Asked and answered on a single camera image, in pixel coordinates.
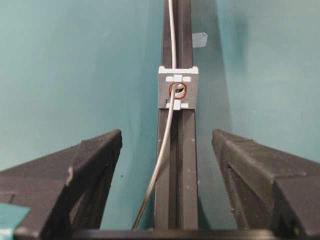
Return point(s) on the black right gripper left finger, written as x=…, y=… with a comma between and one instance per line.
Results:
x=65, y=191

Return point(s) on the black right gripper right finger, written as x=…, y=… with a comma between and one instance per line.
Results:
x=268, y=188

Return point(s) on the teal tape on gripper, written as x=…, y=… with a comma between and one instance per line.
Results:
x=10, y=217

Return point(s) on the black aluminium extrusion rail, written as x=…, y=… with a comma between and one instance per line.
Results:
x=176, y=188

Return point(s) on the grey bracket with hole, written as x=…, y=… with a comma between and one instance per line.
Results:
x=185, y=84

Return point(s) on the blue tape piece on rail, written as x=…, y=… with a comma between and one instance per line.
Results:
x=199, y=39

